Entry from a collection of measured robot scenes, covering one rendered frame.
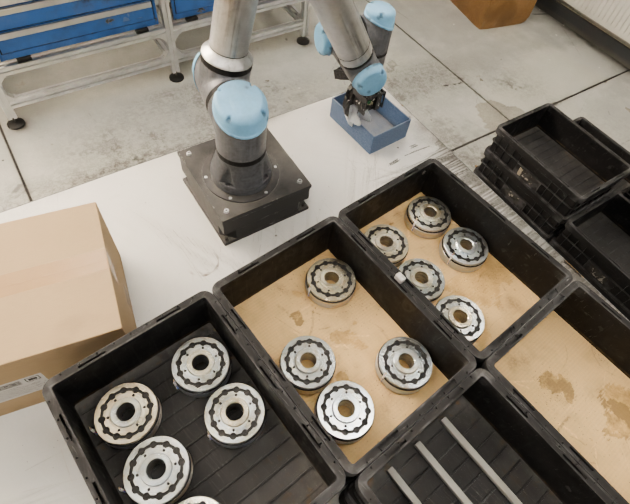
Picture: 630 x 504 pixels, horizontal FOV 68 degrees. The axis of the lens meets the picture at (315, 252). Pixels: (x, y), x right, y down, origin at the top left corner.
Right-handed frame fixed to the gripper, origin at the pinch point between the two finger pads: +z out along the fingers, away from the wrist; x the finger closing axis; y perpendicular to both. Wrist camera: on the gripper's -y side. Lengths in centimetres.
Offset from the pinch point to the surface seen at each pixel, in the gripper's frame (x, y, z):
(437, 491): -52, 85, -7
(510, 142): 58, 24, 17
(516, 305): -13, 70, -8
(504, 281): -10, 65, -8
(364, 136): -0.2, 6.4, 1.0
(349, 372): -52, 61, -8
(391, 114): 14.4, 2.5, 1.9
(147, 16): -6, -140, 38
